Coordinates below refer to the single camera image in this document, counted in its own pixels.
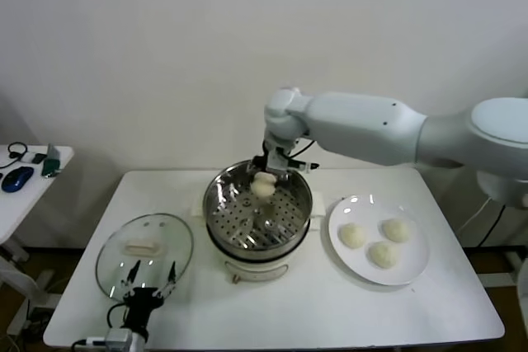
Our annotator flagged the black looped desk cable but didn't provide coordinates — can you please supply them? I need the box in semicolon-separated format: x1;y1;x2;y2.
0;143;30;171

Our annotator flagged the black cable with adapter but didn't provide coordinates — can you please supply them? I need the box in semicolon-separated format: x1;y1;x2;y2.
478;203;507;248

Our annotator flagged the black floor power strip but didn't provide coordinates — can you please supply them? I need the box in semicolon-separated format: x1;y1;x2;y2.
25;306;54;328

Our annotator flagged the perforated steel steamer basket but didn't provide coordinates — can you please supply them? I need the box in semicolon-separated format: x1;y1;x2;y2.
203;158;314;254

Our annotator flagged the glass lid with cream handle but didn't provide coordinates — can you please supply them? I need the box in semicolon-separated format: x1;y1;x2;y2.
95;214;195;303

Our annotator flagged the white side desk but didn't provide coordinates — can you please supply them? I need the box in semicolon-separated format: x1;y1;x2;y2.
0;144;76;265

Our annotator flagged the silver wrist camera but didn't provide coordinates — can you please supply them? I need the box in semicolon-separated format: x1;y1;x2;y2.
266;148;318;172
105;328;135;352

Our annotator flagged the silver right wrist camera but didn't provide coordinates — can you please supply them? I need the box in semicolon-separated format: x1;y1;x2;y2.
266;148;318;172

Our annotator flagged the black left camera cable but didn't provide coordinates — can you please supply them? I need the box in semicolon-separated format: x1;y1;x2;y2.
72;337;108;352

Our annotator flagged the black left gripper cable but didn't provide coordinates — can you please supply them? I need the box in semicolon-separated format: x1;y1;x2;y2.
107;302;130;328

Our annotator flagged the white round plate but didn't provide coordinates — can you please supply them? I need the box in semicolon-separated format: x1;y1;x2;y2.
328;194;431;286

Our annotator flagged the blue computer mouse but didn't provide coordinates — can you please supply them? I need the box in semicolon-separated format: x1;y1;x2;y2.
2;167;35;193

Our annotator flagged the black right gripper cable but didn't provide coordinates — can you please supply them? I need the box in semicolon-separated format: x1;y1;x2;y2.
293;139;317;156

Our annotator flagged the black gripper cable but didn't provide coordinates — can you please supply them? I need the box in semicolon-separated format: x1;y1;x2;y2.
293;139;317;156
107;302;130;328

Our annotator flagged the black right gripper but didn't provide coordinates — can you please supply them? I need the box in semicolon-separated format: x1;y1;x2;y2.
247;155;291;182

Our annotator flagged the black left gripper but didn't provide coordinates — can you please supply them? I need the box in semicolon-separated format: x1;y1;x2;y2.
120;260;179;331

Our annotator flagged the white steamed baozi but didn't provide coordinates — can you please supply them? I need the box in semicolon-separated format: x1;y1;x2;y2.
368;242;401;269
339;223;367;251
251;172;276;199
382;218;413;243

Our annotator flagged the cream electric cooker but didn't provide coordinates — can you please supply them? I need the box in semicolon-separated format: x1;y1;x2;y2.
191;190;327;285

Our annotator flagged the white table base frame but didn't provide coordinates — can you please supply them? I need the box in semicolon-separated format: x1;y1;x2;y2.
482;251;528;289
0;263;63;336

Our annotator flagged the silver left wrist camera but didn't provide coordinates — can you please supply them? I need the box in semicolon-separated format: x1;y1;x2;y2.
105;328;135;352

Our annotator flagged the small green object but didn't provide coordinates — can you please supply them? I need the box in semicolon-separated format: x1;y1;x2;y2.
42;157;64;180

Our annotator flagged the white wall cable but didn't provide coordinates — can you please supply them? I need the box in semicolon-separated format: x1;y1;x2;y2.
457;195;494;233

